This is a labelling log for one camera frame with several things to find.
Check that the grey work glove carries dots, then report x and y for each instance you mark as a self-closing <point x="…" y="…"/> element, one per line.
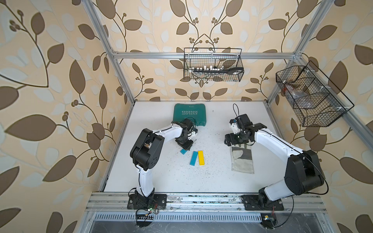
<point x="242" y="159"/>

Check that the green plastic tool case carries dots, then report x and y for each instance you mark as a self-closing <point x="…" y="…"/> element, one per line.
<point x="194" y="112"/>

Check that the socket set rail in basket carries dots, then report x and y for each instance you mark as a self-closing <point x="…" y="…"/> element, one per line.
<point x="206" y="69"/>

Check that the yellow building block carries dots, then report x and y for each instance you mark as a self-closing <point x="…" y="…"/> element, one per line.
<point x="201" y="158"/>

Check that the black wire basket back wall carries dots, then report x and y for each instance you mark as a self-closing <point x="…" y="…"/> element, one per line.
<point x="229" y="58"/>

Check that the black wire basket wall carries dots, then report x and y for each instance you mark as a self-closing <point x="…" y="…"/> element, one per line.
<point x="229" y="58"/>
<point x="329" y="103"/>

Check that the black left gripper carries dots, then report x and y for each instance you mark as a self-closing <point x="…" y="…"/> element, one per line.
<point x="187" y="148"/>

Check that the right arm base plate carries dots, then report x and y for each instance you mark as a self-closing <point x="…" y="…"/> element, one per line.
<point x="260" y="203"/>

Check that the plastic bag in basket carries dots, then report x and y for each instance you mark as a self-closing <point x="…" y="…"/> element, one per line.
<point x="299" y="99"/>

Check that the short teal building block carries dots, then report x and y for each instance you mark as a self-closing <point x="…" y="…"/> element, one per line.
<point x="183" y="151"/>

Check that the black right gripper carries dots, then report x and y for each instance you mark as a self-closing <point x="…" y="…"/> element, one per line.
<point x="232" y="140"/>

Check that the aluminium front rail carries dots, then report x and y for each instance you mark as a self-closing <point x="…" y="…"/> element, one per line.
<point x="206" y="203"/>

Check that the black wire basket right wall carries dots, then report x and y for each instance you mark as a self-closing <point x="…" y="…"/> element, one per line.
<point x="329" y="103"/>

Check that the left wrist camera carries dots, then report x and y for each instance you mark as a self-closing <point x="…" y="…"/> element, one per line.
<point x="192" y="133"/>

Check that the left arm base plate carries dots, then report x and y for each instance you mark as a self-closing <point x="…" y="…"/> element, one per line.
<point x="154" y="201"/>

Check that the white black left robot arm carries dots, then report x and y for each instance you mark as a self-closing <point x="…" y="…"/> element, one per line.
<point x="148" y="146"/>

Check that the long teal building block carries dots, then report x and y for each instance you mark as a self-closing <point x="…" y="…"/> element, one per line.
<point x="194" y="158"/>

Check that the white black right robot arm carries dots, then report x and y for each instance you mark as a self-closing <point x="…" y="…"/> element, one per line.
<point x="303" y="172"/>

